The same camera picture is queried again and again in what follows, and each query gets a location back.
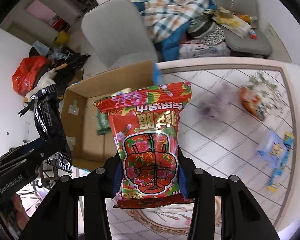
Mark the black snack bag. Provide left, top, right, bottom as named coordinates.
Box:
left=31, top=85, right=72, bottom=173

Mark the orange snack bag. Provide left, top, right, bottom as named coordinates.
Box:
left=239, top=87, right=265, bottom=121

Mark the white goose plush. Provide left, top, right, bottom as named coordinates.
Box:
left=23, top=63, right=68, bottom=103

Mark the blue long snack pack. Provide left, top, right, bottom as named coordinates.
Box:
left=267, top=132, right=294, bottom=192

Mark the yellow bucket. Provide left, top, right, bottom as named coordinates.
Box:
left=53, top=30, right=70, bottom=46

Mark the cardboard box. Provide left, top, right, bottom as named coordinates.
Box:
left=61, top=61, right=154, bottom=171

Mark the red plastic bag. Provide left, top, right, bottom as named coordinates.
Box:
left=12, top=55, right=50, bottom=96

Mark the green snack bag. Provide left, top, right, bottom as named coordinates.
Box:
left=96, top=108, right=111, bottom=135

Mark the blue quilt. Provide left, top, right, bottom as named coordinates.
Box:
left=155, top=22, right=190, bottom=61

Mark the purple cloth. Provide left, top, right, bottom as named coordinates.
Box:
left=199, top=83, right=234, bottom=120

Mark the yellow plastic bag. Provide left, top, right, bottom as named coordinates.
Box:
left=212, top=8, right=251, bottom=38

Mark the blue tissue pack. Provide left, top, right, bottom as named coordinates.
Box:
left=256, top=129, right=287, bottom=167

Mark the grey chair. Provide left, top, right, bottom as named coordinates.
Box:
left=81, top=0, right=159, bottom=69

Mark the plaid blanket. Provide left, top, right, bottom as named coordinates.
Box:
left=130, top=0, right=216, bottom=43

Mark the floral pink bedding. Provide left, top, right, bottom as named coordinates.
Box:
left=178, top=42, right=231, bottom=59

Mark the red floral snack bag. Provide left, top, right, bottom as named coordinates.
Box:
left=94, top=81, right=192, bottom=209

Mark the striped hat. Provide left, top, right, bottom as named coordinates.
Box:
left=186, top=20, right=217, bottom=40

